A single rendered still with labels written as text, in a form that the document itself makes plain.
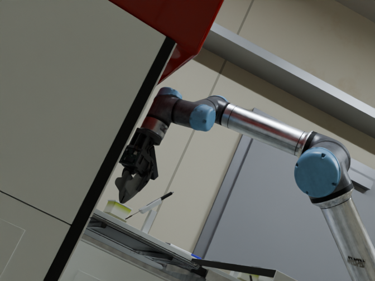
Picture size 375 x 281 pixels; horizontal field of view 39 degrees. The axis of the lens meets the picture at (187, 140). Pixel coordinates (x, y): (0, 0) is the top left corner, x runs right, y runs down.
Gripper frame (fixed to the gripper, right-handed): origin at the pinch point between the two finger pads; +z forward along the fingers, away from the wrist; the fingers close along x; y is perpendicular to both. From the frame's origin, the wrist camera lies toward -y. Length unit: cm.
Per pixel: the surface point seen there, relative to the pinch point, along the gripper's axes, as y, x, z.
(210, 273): -15.3, 26.1, 8.9
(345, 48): -196, -25, -194
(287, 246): -197, -16, -44
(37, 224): 53, 25, 19
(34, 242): 53, 26, 22
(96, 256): 28.1, 20.7, 18.8
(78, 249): 31.2, 18.0, 19.0
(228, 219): -170, -48, -42
